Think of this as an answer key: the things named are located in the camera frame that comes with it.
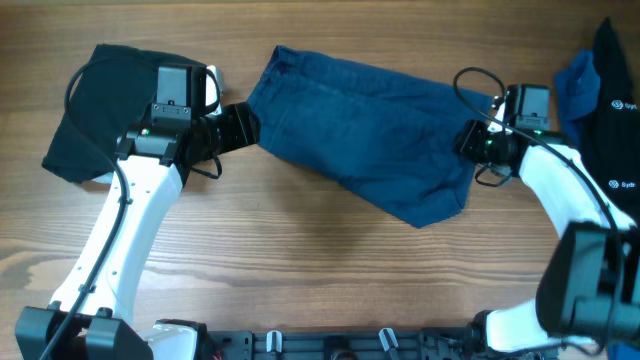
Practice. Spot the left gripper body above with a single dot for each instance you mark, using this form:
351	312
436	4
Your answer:
234	131

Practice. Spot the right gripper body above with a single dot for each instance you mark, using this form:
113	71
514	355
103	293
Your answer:
477	142

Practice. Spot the black garment with logo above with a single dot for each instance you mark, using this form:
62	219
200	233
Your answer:
610	139

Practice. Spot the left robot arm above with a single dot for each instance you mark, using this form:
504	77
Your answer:
89	316

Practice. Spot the blue denim shorts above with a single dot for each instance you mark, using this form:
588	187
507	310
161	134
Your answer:
386	136

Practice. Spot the blue garment in pile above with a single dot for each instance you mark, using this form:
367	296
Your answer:
577	90

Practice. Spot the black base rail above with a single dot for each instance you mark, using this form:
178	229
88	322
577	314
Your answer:
384	344

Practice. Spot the black folded garment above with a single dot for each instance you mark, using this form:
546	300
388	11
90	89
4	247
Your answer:
108	98

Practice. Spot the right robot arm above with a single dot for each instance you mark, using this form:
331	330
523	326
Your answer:
589	293

